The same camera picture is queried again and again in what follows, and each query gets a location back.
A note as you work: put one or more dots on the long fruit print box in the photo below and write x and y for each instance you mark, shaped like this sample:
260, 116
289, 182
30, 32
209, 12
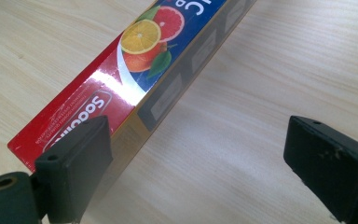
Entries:
143, 71

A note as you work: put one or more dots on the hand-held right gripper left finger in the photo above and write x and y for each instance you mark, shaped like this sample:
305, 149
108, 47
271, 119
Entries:
74, 174

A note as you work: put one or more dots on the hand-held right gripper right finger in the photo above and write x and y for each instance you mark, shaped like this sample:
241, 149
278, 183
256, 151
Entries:
335, 174

